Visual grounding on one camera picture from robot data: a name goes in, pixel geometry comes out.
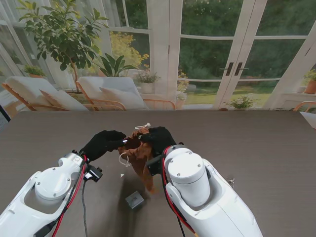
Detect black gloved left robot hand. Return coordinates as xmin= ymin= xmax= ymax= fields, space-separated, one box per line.
xmin=79 ymin=130 xmax=129 ymax=163

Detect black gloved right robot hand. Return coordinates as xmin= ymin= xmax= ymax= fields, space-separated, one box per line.
xmin=139 ymin=126 xmax=177 ymax=158

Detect brown corduroy drawstring bag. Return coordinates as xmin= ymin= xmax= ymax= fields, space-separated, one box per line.
xmin=118 ymin=122 xmax=163 ymax=194

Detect silver charger head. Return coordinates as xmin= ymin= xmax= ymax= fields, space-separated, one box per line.
xmin=125 ymin=190 xmax=145 ymax=210

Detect orange rattan side chair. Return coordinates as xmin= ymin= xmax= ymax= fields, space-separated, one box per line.
xmin=143 ymin=98 xmax=176 ymax=111

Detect yellow flowers in pale pot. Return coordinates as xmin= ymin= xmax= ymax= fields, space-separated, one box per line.
xmin=175 ymin=70 xmax=190 ymax=111

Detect flowers in white pot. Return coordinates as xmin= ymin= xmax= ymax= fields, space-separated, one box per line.
xmin=134 ymin=72 xmax=161 ymax=96

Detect broad-leaf green plant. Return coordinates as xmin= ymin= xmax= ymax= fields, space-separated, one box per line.
xmin=95 ymin=53 xmax=139 ymax=79

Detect white flowering potted plant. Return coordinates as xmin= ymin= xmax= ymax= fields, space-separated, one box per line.
xmin=222 ymin=97 xmax=259 ymax=111

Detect small plant in terracotta pot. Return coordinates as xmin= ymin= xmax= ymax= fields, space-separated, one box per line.
xmin=23 ymin=65 xmax=46 ymax=79

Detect dark object at table edge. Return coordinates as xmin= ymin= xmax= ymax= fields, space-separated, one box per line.
xmin=0 ymin=105 xmax=11 ymax=130

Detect white french double door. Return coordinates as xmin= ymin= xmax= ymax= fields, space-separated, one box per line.
xmin=170 ymin=0 xmax=316 ymax=111

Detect white paper sheet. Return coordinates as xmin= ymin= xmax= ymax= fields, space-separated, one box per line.
xmin=299 ymin=111 xmax=316 ymax=130

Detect green plant in orange pot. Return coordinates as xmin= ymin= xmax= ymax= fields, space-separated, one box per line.
xmin=303 ymin=70 xmax=316 ymax=95

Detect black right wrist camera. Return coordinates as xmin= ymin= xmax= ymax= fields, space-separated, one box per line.
xmin=145 ymin=156 xmax=165 ymax=176

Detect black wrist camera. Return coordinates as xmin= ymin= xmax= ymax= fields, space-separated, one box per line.
xmin=83 ymin=164 xmax=103 ymax=183
xmin=145 ymin=156 xmax=165 ymax=176

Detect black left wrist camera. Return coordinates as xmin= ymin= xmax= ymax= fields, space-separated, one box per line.
xmin=83 ymin=164 xmax=103 ymax=183

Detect red black left arm cables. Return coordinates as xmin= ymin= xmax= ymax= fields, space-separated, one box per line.
xmin=32 ymin=154 xmax=90 ymax=237

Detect dark door handle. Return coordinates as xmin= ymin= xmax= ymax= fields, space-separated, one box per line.
xmin=220 ymin=62 xmax=235 ymax=77
xmin=234 ymin=62 xmax=250 ymax=77

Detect orange curved chair frame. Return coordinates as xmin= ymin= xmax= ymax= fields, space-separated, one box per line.
xmin=293 ymin=100 xmax=316 ymax=112

